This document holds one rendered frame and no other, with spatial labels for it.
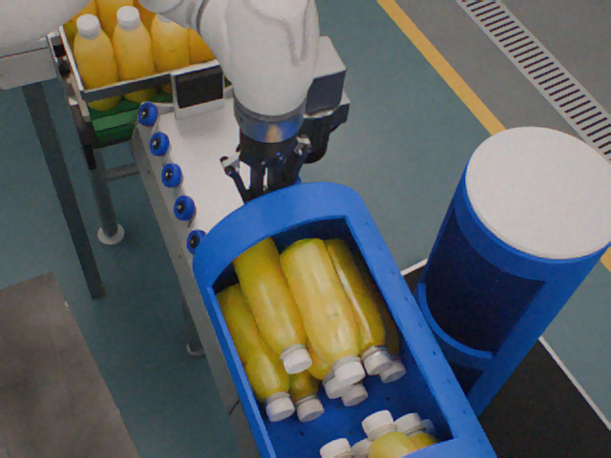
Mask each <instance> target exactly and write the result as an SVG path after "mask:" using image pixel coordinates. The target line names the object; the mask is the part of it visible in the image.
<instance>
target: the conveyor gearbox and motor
mask: <svg viewBox="0 0 611 458"><path fill-rule="evenodd" d="M347 69H348V67H347V66H345V64H344V63H343V61H342V59H341V57H340V56H339V54H338V52H337V51H336V49H335V48H334V46H333V44H332V40H331V39H329V37H328V36H323V37H320V42H319V54H318V61H317V68H316V71H315V74H314V79H313V82H312V84H311V87H310V88H309V89H307V96H306V102H305V113H304V120H303V123H302V126H301V127H300V129H299V130H298V132H297V134H296V137H299V136H300V135H306V136H307V138H308V140H309V142H310V144H312V146H313V151H312V152H310V153H309V154H308V155H307V156H306V158H305V160H304V162H303V163H313V162H316V161H318V160H320V159H321V158H323V157H324V155H325V154H326V152H327V145H328V142H329V136H330V133H332V132H333V131H335V130H336V129H337V128H338V127H339V126H340V125H341V124H342V123H346V122H347V121H348V111H349V105H350V102H349V100H348V97H347V96H346V94H345V92H344V84H345V77H346V71H347ZM331 126H334V127H333V128H331Z"/></svg>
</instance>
